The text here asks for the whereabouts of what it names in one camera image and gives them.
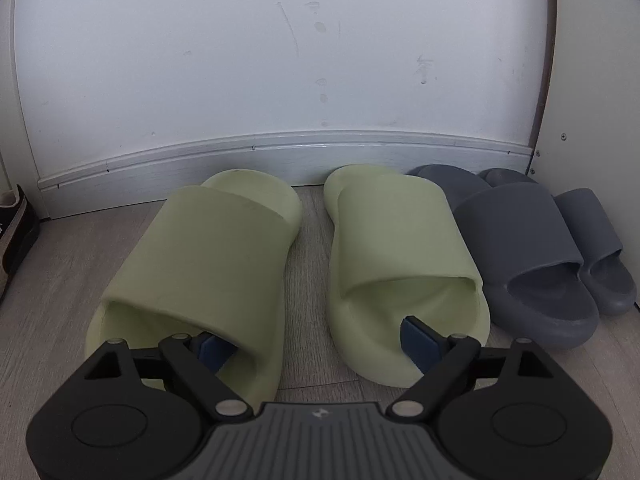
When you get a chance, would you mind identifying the white cabinet side panel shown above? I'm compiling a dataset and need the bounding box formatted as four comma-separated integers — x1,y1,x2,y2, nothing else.
527,0,640,311

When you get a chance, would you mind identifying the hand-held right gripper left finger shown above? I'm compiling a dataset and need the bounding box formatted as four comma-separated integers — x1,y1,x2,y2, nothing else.
75,332,251,421

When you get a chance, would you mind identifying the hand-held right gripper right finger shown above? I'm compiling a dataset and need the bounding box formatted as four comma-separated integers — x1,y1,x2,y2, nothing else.
390,316,563,421

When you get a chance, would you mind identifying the grey slide slipper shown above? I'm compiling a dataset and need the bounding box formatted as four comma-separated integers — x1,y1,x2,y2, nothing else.
477,167,638,316
407,164,601,351

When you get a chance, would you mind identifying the white baseboard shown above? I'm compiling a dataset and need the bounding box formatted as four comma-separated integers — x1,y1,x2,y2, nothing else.
37,132,535,221

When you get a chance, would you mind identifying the black suede sneaker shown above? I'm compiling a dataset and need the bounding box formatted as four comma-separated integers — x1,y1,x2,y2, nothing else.
0,184,42,305

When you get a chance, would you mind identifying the pale green slide slipper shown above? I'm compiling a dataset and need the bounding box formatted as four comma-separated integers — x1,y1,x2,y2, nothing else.
85,169,301,406
324,164,488,388

